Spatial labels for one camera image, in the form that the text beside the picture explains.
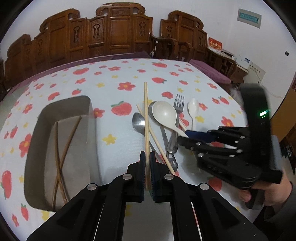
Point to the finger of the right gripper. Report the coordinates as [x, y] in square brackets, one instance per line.
[202, 147]
[224, 134]

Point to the white wall electrical box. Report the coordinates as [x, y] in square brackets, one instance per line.
[255, 74]

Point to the silver metal fork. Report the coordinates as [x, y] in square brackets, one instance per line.
[172, 147]

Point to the large white plastic ladle spoon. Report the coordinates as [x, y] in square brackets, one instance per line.
[166, 115]

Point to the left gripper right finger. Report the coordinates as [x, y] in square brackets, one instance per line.
[166, 187]

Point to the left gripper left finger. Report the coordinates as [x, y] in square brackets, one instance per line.
[130, 186]

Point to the light wooden chopstick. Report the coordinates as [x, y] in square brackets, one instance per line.
[157, 144]
[146, 132]

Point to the dark wooden chopstick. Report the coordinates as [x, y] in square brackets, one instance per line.
[59, 181]
[67, 146]

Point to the green framed wall sign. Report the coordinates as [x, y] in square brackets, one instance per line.
[249, 18]

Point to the carved wooden armchair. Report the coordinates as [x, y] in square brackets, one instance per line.
[181, 38]

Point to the silver metal spoon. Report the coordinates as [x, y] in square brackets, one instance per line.
[138, 125]
[171, 157]

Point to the right hand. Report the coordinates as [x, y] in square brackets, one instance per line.
[275, 194]

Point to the purple armchair cushion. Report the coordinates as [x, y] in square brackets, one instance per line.
[212, 73]

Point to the red desk calendar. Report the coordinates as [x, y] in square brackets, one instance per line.
[214, 45]

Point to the wooden side table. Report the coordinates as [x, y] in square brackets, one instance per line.
[226, 66]

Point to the small white plastic spoon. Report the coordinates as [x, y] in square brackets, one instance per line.
[193, 109]

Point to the grey metal utensil tray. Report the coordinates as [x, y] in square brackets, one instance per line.
[81, 166]

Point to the fruit flower print tablecloth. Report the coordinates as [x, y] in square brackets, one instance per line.
[116, 90]

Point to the carved wooden sofa bench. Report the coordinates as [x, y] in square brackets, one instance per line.
[117, 28]

